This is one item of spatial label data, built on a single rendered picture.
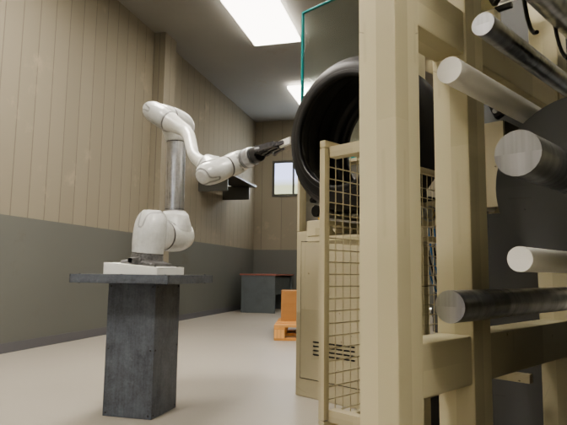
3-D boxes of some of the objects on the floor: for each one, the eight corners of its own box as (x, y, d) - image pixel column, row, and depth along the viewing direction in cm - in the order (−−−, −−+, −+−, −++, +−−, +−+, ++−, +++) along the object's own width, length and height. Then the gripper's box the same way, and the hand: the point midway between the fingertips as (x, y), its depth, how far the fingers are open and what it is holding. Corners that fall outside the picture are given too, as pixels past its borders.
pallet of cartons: (391, 332, 611) (390, 291, 616) (407, 343, 522) (407, 293, 527) (276, 330, 613) (277, 289, 619) (273, 341, 524) (274, 292, 529)
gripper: (242, 145, 240) (279, 128, 224) (263, 150, 249) (300, 134, 233) (243, 161, 238) (281, 145, 222) (265, 165, 248) (302, 151, 231)
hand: (285, 142), depth 230 cm, fingers closed
